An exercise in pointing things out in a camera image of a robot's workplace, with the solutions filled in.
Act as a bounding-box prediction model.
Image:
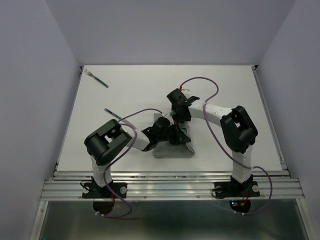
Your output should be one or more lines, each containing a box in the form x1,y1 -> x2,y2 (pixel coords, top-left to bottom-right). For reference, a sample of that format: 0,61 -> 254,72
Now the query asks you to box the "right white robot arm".
166,88 -> 258,195

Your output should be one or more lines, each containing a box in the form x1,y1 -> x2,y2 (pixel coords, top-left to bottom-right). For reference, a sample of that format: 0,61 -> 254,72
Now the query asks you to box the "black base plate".
211,181 -> 260,199
80,181 -> 128,199

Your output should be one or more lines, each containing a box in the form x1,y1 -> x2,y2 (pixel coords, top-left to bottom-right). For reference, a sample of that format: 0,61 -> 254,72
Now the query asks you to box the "grey cloth napkin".
153,113 -> 195,159

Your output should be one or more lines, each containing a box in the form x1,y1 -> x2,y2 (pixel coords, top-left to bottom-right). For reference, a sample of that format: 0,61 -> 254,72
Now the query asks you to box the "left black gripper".
156,121 -> 190,146

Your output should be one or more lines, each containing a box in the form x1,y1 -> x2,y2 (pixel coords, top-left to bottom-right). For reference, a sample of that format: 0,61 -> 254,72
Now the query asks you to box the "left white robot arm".
84,114 -> 195,197

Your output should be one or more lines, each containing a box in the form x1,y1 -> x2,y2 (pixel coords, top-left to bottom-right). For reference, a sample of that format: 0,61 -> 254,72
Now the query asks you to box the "aluminium rail frame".
31,65 -> 310,240

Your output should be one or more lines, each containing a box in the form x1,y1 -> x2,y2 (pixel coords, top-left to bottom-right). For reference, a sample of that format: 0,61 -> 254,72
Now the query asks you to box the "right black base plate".
211,181 -> 260,199

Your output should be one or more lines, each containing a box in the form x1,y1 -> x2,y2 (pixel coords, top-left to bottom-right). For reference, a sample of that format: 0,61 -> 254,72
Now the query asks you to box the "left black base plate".
80,181 -> 128,199

